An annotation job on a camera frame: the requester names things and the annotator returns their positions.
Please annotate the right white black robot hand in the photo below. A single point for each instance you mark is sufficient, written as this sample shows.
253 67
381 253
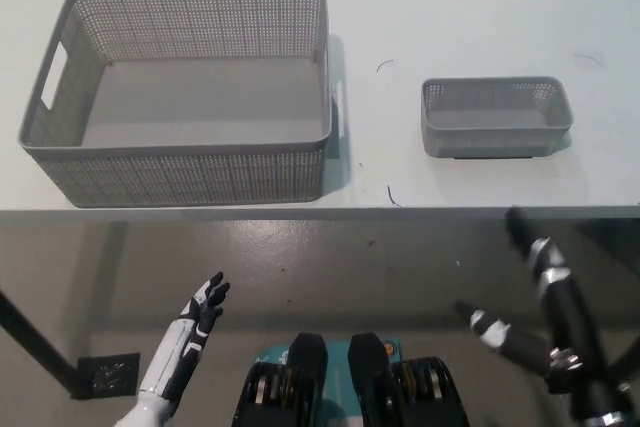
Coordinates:
560 292

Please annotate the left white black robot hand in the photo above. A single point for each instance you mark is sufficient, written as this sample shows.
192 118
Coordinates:
187 332

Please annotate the small grey perforated plastic basket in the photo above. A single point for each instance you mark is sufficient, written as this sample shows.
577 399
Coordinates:
495 117

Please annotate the black square floor pad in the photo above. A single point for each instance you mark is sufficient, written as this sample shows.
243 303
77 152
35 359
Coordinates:
110 377

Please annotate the black metal table leg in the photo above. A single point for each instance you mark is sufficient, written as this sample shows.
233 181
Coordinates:
35 342

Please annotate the robot body black teal blocks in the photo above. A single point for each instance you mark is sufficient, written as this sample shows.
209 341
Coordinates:
367 377

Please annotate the thin dark thread scrap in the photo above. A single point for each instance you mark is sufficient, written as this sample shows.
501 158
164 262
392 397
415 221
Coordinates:
384 64
392 197
589 57

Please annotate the large grey perforated plastic basket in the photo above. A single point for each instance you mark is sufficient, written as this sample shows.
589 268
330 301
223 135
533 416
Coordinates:
200 97

